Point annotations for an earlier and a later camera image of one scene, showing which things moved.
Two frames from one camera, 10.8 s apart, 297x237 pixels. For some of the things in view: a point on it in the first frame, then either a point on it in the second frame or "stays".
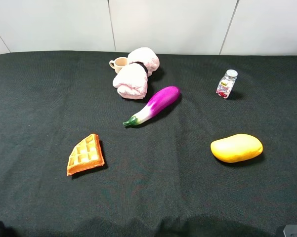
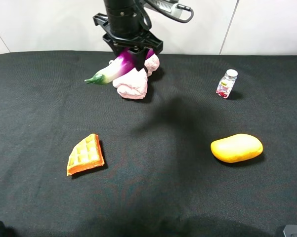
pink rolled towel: (131, 82) stays
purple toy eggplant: (160, 102) → (125, 62)
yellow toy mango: (236, 148) stays
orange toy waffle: (86, 155) stays
